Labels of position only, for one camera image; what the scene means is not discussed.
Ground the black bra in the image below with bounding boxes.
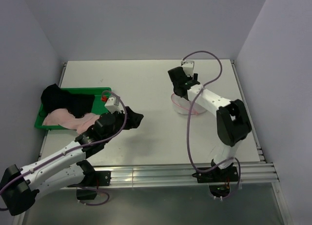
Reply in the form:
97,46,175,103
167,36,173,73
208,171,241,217
40,84,95,118

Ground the pink garment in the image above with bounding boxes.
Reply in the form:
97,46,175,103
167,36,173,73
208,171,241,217
42,108,100,134

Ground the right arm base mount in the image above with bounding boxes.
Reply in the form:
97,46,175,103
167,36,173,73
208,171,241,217
192,164,241,199

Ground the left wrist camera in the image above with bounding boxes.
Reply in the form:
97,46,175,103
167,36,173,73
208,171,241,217
101,95,121,113

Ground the purple cable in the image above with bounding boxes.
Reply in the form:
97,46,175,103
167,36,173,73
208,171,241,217
182,50,244,199
0,90,127,211

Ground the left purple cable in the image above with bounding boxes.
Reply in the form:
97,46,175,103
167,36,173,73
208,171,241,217
0,90,127,211

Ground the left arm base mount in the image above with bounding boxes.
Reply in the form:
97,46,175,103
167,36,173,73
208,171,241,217
76,171,111,201

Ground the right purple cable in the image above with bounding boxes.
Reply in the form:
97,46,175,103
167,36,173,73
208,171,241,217
182,50,244,199

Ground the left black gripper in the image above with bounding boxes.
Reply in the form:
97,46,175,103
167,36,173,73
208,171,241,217
103,106,143,143

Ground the green plastic tray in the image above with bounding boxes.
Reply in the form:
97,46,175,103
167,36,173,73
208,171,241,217
34,87,111,130

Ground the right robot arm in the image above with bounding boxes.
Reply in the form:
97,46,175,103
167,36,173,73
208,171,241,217
168,66,252,181

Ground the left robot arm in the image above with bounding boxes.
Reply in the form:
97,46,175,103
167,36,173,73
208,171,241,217
0,106,144,216

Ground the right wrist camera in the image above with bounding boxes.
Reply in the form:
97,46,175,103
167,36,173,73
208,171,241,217
181,60,195,77

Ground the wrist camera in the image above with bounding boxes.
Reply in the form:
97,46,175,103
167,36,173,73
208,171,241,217
181,60,195,77
101,95,121,113

